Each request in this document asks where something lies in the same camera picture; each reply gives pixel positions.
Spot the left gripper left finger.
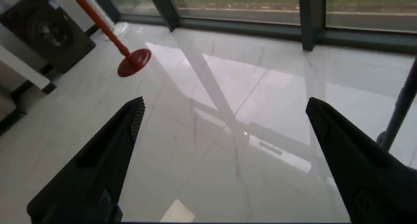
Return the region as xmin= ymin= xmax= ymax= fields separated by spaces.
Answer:
xmin=27 ymin=96 xmax=146 ymax=223

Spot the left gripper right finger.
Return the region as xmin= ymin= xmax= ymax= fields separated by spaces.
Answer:
xmin=305 ymin=96 xmax=417 ymax=223

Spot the black clothes rack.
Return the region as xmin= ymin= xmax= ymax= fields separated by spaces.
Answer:
xmin=376 ymin=57 xmax=417 ymax=153

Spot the white low cabinet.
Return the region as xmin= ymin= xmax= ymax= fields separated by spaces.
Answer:
xmin=0 ymin=43 xmax=59 ymax=135

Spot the black square appliance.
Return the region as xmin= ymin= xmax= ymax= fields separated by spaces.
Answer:
xmin=0 ymin=0 xmax=97 ymax=74

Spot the window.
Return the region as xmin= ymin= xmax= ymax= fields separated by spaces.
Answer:
xmin=87 ymin=0 xmax=417 ymax=55

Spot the red stanchion post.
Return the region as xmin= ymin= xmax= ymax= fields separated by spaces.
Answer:
xmin=60 ymin=0 xmax=152 ymax=78

